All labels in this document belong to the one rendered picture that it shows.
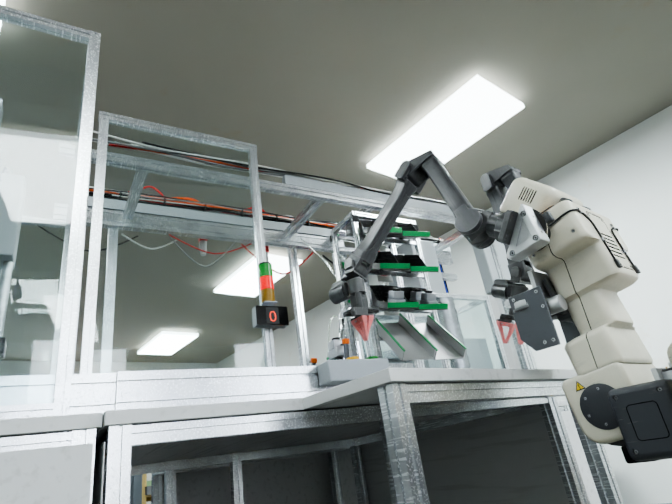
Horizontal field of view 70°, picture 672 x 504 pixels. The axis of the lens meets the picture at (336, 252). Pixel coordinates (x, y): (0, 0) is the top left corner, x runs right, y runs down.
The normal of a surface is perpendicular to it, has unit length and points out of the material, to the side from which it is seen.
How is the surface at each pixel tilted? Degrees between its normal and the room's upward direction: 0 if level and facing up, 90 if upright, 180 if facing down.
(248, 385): 90
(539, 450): 90
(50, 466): 90
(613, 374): 90
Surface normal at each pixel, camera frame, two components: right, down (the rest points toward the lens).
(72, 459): 0.49, -0.43
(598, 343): -0.78, -0.15
